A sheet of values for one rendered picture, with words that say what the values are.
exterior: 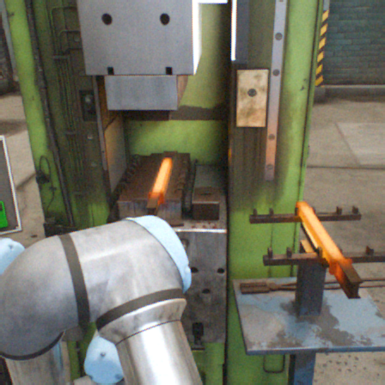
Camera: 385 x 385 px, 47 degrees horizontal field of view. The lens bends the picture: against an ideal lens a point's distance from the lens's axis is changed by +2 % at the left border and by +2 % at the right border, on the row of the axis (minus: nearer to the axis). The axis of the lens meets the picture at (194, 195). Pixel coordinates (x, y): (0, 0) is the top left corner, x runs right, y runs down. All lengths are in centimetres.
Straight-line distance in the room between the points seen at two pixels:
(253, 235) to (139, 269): 106
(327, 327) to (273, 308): 15
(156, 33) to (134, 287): 83
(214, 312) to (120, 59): 85
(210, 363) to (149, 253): 115
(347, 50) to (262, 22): 596
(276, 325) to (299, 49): 79
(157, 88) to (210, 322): 79
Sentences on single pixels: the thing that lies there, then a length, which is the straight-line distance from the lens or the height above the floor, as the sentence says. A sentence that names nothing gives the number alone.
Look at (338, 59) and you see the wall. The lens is 728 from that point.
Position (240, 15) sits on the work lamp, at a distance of 132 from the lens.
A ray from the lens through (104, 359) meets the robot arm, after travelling 82.
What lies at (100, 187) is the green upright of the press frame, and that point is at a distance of 154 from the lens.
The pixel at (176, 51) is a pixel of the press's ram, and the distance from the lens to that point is 122.
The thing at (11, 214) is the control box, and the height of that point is 100.
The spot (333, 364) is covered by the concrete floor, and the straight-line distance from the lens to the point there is 226.
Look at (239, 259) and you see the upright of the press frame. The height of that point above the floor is 68.
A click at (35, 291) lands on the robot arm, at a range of 54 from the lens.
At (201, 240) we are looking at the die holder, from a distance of 134.
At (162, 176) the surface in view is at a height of 101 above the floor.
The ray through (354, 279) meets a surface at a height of 102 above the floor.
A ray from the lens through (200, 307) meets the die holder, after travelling 150.
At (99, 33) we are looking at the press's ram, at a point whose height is 147.
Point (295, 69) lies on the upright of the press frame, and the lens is 139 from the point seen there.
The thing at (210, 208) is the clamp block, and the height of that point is 96.
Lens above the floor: 158
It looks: 25 degrees down
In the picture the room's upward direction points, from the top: 1 degrees counter-clockwise
